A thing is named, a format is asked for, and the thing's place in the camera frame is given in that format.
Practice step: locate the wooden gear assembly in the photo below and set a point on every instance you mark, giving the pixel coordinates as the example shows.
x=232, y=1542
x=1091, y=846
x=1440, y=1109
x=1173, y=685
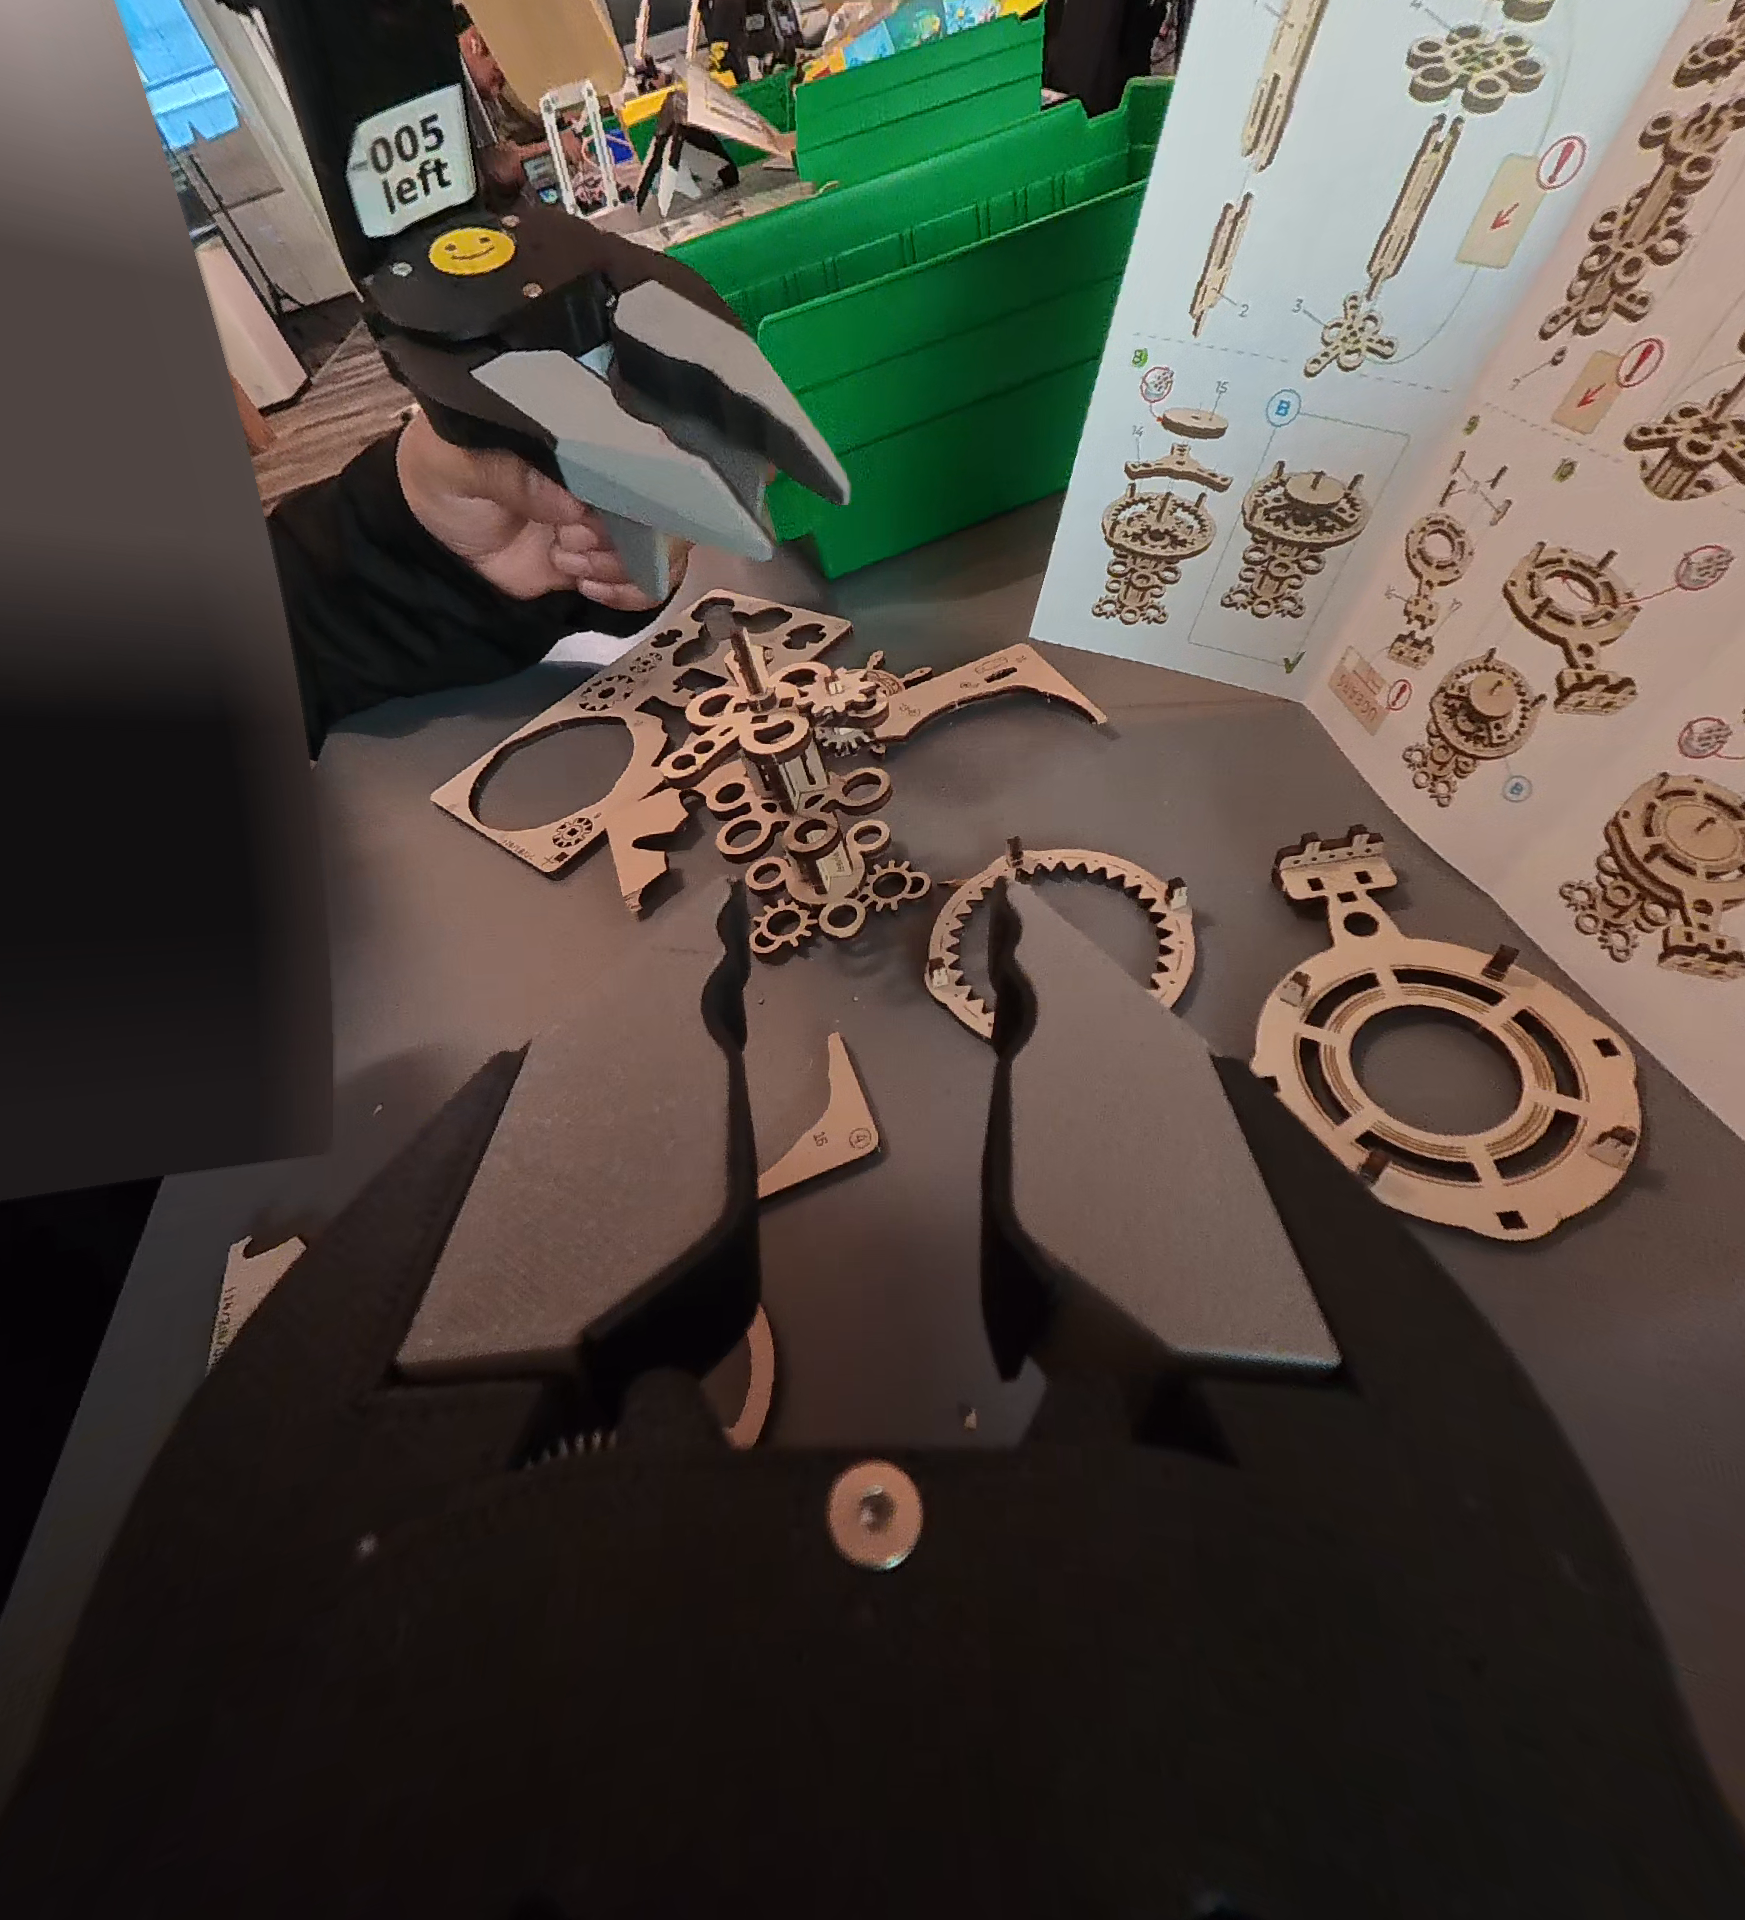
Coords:
x=774, y=735

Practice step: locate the folded paper instruction sheet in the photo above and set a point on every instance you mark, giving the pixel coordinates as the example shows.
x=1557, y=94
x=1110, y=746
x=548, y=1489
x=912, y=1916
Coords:
x=1412, y=451

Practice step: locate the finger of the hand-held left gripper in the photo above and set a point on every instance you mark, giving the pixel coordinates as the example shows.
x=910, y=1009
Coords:
x=618, y=451
x=721, y=374

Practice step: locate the green plastic crate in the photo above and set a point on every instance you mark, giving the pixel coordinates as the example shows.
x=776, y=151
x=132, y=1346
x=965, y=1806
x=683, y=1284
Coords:
x=931, y=374
x=917, y=105

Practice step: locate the white metal frame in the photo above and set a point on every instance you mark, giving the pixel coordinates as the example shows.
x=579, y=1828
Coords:
x=571, y=149

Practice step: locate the laser-cut wooden parts sheet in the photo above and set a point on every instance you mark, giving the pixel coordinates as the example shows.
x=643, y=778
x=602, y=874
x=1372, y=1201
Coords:
x=647, y=856

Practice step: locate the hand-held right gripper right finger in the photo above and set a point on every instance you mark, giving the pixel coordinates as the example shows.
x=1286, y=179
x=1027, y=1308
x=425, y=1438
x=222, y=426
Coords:
x=1157, y=1184

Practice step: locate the black and white device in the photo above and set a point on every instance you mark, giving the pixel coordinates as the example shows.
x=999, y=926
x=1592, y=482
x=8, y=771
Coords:
x=683, y=158

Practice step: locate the person's left forearm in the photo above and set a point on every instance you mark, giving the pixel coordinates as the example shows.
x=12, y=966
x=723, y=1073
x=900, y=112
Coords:
x=362, y=615

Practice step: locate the person's left hand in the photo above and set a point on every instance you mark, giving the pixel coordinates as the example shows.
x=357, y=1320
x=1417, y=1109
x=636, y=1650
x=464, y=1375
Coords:
x=512, y=525

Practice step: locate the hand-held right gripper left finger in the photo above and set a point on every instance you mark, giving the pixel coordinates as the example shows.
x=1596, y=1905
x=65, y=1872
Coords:
x=587, y=1201

